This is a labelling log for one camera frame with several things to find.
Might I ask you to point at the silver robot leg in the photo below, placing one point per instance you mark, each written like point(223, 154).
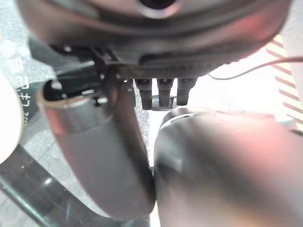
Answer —
point(227, 170)

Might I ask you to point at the dark robot foot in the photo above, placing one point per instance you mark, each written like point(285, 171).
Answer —
point(155, 101)

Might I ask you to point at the striped floor marking tape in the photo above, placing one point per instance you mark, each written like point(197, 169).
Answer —
point(287, 80)

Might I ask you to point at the white rounded object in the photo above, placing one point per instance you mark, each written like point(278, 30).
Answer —
point(8, 118)

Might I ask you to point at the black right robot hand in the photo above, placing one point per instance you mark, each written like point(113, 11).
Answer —
point(132, 35)

